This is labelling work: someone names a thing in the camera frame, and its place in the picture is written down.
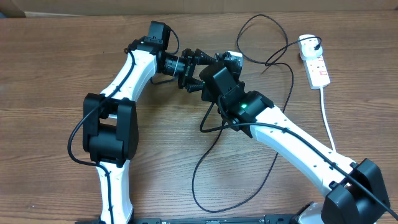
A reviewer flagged white power extension strip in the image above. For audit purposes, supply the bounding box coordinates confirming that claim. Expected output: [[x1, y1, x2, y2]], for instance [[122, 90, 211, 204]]
[[303, 56, 331, 90]]

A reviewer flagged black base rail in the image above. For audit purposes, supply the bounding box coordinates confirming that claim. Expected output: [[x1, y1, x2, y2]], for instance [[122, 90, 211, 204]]
[[74, 213, 296, 224]]

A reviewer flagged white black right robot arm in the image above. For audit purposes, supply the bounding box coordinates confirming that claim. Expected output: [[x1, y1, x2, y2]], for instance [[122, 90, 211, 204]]
[[200, 52, 396, 224]]

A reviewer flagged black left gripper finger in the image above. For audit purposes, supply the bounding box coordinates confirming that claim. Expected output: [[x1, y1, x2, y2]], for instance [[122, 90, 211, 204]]
[[194, 49, 218, 65], [186, 78, 203, 92]]

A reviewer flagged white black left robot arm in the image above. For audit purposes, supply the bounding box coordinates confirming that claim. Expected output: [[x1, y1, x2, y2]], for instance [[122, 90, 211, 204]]
[[77, 21, 216, 223]]

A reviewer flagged white charger plug adapter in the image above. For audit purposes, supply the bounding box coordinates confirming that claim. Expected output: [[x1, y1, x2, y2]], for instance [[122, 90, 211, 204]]
[[298, 34, 323, 61]]

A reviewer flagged white extension strip cord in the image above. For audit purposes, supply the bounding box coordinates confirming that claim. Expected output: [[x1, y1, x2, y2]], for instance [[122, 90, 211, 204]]
[[319, 86, 337, 153]]

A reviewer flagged brown cardboard panel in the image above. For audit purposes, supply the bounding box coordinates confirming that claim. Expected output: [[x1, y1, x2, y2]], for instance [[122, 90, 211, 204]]
[[1, 0, 397, 17]]

